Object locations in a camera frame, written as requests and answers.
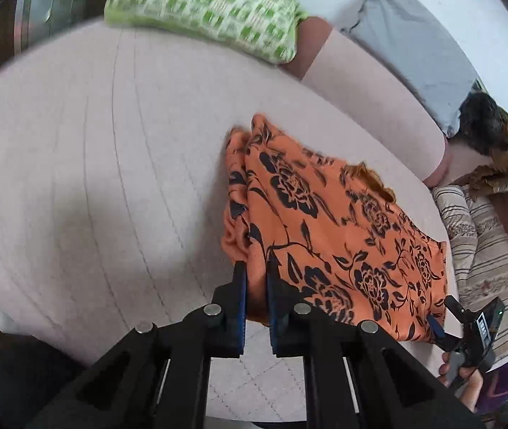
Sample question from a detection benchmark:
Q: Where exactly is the right hand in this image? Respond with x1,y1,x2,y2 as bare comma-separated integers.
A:
437,352,484,413

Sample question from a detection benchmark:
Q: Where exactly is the striped floral cushion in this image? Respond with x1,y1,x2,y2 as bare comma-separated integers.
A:
458,197,508,368

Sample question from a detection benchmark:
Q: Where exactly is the black fur garment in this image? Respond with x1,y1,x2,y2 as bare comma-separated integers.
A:
458,91,508,155

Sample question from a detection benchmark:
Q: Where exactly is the small striped bolster pillow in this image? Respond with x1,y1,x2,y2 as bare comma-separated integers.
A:
432,185,478,298

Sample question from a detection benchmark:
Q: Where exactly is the green white checkered pillow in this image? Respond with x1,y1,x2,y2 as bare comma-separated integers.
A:
104,0,305,65

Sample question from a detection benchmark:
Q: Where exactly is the grey pillow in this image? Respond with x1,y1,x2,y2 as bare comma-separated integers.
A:
333,0,480,138

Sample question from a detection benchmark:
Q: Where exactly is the pink sofa back cushion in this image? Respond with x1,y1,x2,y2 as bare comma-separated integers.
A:
282,16,452,188

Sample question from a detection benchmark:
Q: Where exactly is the orange floral blouse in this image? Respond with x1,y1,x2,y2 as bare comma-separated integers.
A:
221,114,448,342

